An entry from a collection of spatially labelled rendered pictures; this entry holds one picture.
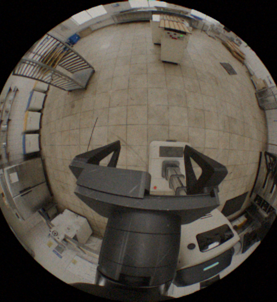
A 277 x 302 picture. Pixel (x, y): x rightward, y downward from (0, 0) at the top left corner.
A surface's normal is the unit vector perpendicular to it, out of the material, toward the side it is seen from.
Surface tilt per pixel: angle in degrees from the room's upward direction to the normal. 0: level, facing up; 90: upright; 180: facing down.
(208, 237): 90
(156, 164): 0
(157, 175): 0
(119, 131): 0
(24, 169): 90
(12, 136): 90
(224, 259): 90
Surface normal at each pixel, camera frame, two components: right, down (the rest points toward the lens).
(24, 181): 0.99, 0.02
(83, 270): 0.01, -0.99
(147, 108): -0.12, 0.13
